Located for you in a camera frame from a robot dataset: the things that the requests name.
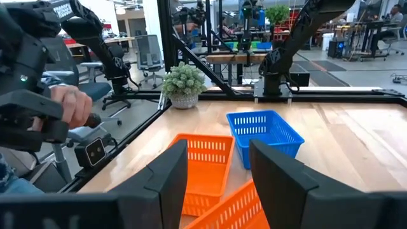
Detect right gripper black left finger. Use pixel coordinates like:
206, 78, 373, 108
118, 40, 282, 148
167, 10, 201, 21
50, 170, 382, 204
0, 139, 189, 229

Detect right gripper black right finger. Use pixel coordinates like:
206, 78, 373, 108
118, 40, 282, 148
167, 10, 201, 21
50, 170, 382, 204
249, 139, 407, 229

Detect orange plastic basket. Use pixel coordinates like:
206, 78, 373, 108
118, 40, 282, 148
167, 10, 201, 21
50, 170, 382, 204
168, 133, 237, 218
183, 179, 271, 229

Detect blue plastic basket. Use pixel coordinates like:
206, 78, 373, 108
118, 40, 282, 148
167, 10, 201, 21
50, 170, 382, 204
226, 109, 306, 170

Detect person's hand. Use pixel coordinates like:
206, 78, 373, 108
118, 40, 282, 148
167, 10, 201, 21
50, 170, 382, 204
31, 84, 93, 131

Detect black controller box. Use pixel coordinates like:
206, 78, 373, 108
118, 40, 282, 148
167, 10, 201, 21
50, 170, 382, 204
287, 71, 311, 87

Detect person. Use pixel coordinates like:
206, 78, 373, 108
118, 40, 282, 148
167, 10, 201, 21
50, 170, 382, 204
370, 3, 404, 48
0, 74, 83, 195
171, 0, 200, 41

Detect blue-seat office chair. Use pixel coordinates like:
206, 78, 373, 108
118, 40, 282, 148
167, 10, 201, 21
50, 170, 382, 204
40, 36, 123, 184

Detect black floor mat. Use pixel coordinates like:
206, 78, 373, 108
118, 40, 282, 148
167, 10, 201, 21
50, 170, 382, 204
310, 70, 350, 87
313, 60, 347, 73

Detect artificial green potted plant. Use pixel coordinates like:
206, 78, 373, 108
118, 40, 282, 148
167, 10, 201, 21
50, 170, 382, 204
161, 60, 208, 110

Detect grey mesh office chair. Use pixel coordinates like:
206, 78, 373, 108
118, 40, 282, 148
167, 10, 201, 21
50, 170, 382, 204
135, 34, 165, 89

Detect wooden workbench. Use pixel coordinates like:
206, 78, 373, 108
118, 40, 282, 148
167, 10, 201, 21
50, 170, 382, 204
205, 53, 268, 87

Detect black computer box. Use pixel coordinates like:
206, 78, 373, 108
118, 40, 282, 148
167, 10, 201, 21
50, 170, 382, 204
327, 39, 346, 59

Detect white bin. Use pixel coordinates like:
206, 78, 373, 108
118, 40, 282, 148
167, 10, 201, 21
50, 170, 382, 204
321, 32, 335, 52

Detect light wooden desk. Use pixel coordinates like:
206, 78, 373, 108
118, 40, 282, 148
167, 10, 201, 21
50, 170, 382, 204
65, 36, 136, 63

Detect bushy green background plant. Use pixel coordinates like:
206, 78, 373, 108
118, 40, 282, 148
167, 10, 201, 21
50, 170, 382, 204
265, 4, 291, 26

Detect black standing desk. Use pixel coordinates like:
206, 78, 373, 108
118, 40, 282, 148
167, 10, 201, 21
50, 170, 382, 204
361, 19, 389, 62

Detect black table-level camera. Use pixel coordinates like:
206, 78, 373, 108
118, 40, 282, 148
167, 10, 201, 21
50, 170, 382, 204
74, 136, 107, 169

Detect floor power strip cables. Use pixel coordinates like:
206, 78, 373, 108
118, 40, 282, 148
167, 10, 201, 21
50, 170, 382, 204
390, 73, 407, 85

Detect black aluminium table frame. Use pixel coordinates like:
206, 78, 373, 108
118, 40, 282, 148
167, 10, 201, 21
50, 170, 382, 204
60, 0, 407, 195

